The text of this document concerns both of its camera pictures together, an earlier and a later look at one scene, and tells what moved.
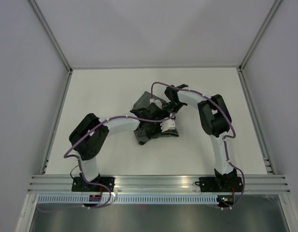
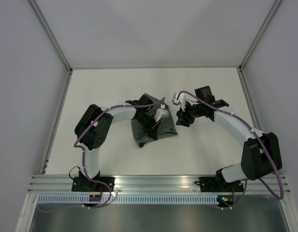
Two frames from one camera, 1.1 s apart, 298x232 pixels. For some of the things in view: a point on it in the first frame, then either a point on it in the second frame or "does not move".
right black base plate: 220,184 does not move
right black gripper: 163,114 -> 182,116
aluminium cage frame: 239,69 does not move
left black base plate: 80,184 does not move
